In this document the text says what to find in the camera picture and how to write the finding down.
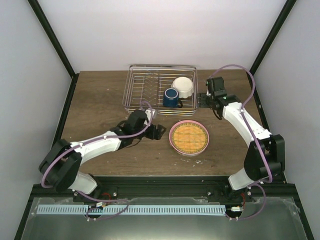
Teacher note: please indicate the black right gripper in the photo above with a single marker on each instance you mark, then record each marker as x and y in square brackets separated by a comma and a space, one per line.
[200, 102]

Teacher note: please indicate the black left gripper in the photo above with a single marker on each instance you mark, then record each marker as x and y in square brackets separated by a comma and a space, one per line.
[158, 134]

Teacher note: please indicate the white scalloped bowl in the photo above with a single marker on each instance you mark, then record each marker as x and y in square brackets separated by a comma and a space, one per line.
[184, 86]

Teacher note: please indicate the dark blue mug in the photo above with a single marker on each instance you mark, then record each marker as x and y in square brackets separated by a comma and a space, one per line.
[171, 99]

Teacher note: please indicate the pink plate with woven pattern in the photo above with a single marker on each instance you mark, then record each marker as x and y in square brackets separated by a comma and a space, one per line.
[189, 138]

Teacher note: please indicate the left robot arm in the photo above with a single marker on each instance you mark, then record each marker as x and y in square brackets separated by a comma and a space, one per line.
[61, 166]

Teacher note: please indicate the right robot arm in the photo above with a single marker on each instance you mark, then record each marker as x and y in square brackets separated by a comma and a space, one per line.
[265, 157]

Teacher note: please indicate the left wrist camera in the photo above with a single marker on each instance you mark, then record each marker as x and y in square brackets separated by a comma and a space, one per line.
[151, 113]

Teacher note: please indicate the metal wire dish rack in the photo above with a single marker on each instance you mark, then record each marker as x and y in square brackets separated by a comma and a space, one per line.
[148, 82]

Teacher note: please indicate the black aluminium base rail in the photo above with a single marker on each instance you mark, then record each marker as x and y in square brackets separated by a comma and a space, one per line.
[211, 188]

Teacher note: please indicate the right black frame post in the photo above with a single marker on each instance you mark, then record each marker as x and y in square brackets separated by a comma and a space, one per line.
[279, 22]

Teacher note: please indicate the black frame post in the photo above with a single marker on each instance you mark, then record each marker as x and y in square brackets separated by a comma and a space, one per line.
[279, 22]
[43, 20]

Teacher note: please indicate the light blue slotted cable duct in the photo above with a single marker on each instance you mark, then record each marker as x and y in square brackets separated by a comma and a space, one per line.
[202, 210]

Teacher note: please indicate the left black frame post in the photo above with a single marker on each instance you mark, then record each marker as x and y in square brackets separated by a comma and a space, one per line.
[43, 20]

